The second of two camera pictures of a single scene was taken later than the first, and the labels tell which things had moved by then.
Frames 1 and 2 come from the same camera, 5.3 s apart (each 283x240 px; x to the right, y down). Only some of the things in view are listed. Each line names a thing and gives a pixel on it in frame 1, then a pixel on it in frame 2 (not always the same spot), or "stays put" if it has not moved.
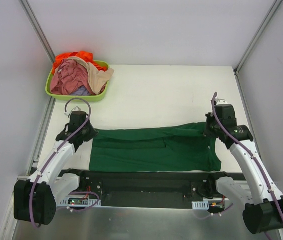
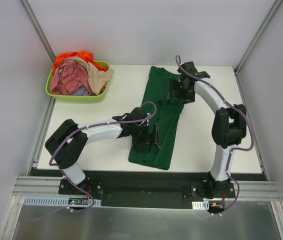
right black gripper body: [211, 128] → [177, 92]
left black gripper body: [89, 133] → [146, 139]
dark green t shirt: [185, 147] → [164, 112]
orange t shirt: [88, 56] stays put
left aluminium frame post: [49, 49] stays put
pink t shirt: [68, 76] stays put
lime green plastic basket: [100, 96] stays put
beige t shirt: [97, 78] stays put
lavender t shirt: [81, 90] stays put
